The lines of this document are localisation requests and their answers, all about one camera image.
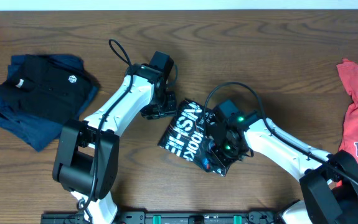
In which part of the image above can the black orange-patterned jersey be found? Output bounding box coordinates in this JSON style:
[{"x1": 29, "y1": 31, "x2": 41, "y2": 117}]
[{"x1": 158, "y1": 99, "x2": 230, "y2": 177}]

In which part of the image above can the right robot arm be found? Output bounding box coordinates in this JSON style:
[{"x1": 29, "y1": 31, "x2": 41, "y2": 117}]
[{"x1": 202, "y1": 108, "x2": 358, "y2": 223}]

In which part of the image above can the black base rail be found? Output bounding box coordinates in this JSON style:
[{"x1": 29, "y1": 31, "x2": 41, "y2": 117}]
[{"x1": 40, "y1": 212, "x2": 282, "y2": 224}]

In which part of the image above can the navy blue folded shirt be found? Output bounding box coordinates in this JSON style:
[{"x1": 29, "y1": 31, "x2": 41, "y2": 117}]
[{"x1": 0, "y1": 63, "x2": 98, "y2": 151}]

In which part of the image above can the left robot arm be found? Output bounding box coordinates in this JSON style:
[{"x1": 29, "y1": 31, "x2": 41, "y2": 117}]
[{"x1": 41, "y1": 62, "x2": 177, "y2": 223}]

